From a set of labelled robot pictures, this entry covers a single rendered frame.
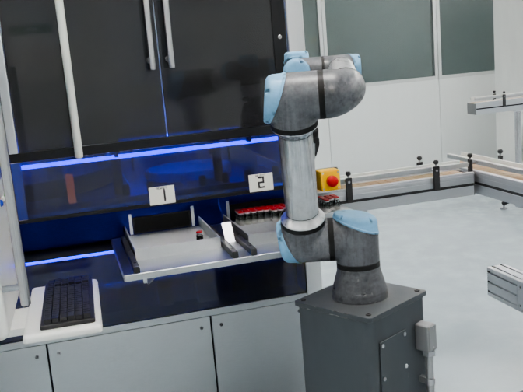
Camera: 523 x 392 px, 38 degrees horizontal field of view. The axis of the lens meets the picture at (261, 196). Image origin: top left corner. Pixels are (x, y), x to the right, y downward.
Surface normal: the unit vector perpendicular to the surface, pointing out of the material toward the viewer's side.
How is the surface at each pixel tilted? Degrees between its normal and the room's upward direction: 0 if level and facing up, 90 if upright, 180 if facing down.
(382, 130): 90
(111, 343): 90
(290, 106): 106
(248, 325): 90
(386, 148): 90
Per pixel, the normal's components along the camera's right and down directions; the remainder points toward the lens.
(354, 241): -0.08, 0.18
